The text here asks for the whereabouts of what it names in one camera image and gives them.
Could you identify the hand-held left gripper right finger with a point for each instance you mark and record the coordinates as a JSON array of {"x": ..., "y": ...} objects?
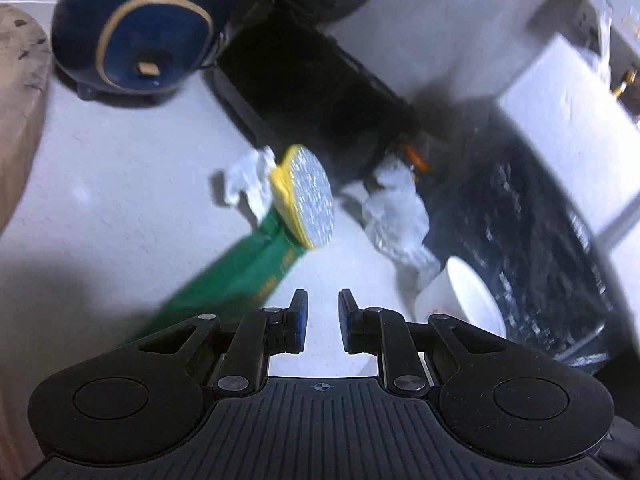
[{"x": 347, "y": 320}]

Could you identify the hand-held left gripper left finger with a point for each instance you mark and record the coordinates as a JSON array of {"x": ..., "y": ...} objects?
[{"x": 299, "y": 320}]

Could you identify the long green snack packet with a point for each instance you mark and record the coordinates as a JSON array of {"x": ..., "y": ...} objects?
[{"x": 235, "y": 275}]

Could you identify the clear plastic bag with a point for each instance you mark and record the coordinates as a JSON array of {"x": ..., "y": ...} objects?
[{"x": 397, "y": 210}]

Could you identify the yellow silver scouring sponge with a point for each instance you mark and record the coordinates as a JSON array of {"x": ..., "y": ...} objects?
[{"x": 307, "y": 195}]

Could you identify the white paper bowl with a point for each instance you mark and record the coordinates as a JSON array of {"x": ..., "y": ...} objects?
[{"x": 472, "y": 295}]

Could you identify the crumpled white tissue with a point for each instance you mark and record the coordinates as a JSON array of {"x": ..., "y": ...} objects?
[{"x": 247, "y": 182}]

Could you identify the sauce jar with orange lid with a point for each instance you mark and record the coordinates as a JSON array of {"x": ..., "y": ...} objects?
[{"x": 416, "y": 157}]

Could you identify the black plastic sheet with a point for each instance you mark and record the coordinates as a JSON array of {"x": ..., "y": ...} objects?
[{"x": 525, "y": 220}]

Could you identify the large black rice cooker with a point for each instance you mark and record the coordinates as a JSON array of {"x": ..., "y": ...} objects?
[{"x": 310, "y": 95}]

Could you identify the white foam box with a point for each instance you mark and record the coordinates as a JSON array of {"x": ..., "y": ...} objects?
[{"x": 560, "y": 100}]

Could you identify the small blue rice cooker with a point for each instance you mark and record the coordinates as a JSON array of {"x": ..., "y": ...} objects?
[{"x": 145, "y": 25}]

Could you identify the round wooden cutting board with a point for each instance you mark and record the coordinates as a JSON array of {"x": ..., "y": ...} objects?
[{"x": 22, "y": 120}]

